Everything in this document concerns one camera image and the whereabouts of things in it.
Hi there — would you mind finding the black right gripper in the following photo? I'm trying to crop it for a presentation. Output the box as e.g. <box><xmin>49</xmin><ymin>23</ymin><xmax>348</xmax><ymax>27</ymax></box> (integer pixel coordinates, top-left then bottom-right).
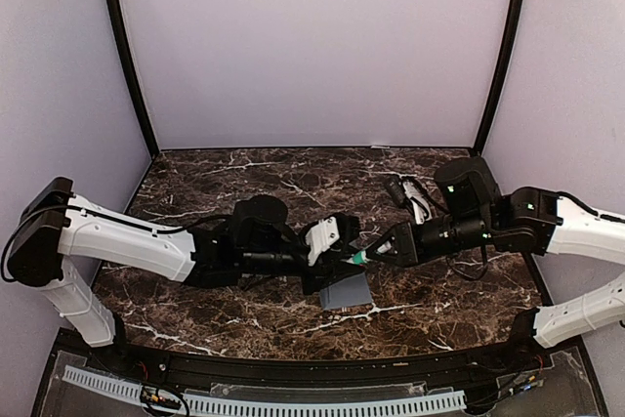
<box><xmin>367</xmin><ymin>210</ymin><xmax>495</xmax><ymax>267</ymax></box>

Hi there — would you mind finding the green white glue stick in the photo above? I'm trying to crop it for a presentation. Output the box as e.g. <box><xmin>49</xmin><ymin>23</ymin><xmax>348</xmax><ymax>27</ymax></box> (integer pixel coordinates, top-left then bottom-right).
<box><xmin>345</xmin><ymin>250</ymin><xmax>370</xmax><ymax>266</ymax></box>

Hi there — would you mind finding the grey-blue paper envelope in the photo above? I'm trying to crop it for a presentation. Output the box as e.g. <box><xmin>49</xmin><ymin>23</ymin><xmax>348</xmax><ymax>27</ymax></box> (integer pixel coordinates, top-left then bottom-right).
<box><xmin>319</xmin><ymin>273</ymin><xmax>372</xmax><ymax>311</ymax></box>

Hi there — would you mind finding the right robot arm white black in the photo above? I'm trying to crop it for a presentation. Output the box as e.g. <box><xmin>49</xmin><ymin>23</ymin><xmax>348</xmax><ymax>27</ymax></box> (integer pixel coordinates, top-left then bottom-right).
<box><xmin>364</xmin><ymin>157</ymin><xmax>624</xmax><ymax>372</ymax></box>

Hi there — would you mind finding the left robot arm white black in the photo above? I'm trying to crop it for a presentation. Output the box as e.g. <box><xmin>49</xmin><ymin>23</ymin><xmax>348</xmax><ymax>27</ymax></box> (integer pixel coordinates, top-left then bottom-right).
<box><xmin>1</xmin><ymin>177</ymin><xmax>364</xmax><ymax>374</ymax></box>

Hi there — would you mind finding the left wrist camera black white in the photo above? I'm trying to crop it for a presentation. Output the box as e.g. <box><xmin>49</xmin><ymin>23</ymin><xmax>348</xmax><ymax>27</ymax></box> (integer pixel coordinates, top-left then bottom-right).
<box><xmin>304</xmin><ymin>212</ymin><xmax>360</xmax><ymax>266</ymax></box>

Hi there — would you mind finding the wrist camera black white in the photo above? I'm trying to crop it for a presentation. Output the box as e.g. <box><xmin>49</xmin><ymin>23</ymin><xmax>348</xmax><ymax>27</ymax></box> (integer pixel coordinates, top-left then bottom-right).
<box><xmin>384</xmin><ymin>175</ymin><xmax>438</xmax><ymax>225</ymax></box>
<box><xmin>304</xmin><ymin>212</ymin><xmax>360</xmax><ymax>266</ymax></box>

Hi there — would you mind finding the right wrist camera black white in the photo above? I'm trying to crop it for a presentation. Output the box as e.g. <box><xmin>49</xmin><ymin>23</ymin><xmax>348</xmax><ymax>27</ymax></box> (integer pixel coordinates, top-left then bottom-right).
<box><xmin>384</xmin><ymin>175</ymin><xmax>438</xmax><ymax>225</ymax></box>

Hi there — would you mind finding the black front table rail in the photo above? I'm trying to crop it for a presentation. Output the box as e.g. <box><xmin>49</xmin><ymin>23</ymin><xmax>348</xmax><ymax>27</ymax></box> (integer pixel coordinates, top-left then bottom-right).
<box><xmin>92</xmin><ymin>339</ymin><xmax>551</xmax><ymax>389</ymax></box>

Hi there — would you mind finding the small circuit board with wires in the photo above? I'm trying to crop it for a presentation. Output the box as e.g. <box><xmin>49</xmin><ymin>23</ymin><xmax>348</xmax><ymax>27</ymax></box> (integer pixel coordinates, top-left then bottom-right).
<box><xmin>139</xmin><ymin>386</ymin><xmax>184</xmax><ymax>413</ymax></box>

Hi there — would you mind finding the grey slotted cable duct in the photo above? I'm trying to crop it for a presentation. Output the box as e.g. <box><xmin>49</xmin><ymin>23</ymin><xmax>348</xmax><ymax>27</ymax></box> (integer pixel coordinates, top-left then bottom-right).
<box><xmin>62</xmin><ymin>365</ymin><xmax>467</xmax><ymax>416</ymax></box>

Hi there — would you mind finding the black right corner frame post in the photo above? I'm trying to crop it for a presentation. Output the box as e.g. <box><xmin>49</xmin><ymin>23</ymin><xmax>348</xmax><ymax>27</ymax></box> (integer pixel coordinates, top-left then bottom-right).
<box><xmin>472</xmin><ymin>0</ymin><xmax>523</xmax><ymax>155</ymax></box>

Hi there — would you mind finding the black corner frame post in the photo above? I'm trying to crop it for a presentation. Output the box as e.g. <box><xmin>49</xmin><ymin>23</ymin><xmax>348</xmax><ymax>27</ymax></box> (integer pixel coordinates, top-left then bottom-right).
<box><xmin>105</xmin><ymin>0</ymin><xmax>160</xmax><ymax>159</ymax></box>
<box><xmin>472</xmin><ymin>0</ymin><xmax>523</xmax><ymax>155</ymax></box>

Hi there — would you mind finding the black left corner frame post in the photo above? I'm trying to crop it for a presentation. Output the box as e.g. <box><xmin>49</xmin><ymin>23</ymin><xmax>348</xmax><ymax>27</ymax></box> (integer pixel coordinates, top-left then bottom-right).
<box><xmin>105</xmin><ymin>0</ymin><xmax>160</xmax><ymax>159</ymax></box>

